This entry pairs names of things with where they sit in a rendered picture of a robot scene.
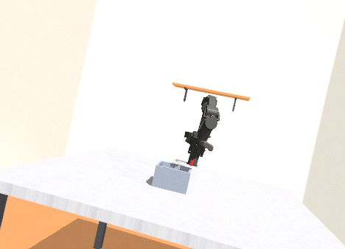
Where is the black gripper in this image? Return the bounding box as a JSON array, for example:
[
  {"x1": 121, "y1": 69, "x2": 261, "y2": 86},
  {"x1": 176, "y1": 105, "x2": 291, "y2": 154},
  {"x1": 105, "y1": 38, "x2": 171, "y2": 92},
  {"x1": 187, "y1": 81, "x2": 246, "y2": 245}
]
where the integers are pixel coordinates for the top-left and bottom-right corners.
[{"x1": 185, "y1": 129, "x2": 214, "y2": 160}]

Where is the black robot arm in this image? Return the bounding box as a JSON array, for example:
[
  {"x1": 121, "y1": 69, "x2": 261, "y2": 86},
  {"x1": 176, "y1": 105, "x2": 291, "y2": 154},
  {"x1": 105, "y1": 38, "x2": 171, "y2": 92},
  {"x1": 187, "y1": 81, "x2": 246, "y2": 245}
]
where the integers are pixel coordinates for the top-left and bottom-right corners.
[{"x1": 184, "y1": 95, "x2": 220, "y2": 167}]

